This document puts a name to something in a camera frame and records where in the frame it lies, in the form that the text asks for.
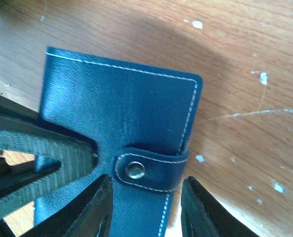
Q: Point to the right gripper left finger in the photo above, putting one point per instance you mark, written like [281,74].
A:
[87,215]

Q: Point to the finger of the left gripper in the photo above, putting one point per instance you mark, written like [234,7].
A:
[19,132]

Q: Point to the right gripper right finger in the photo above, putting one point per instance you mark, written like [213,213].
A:
[203,216]

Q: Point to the blue leather card holder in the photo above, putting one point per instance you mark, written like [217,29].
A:
[139,119]

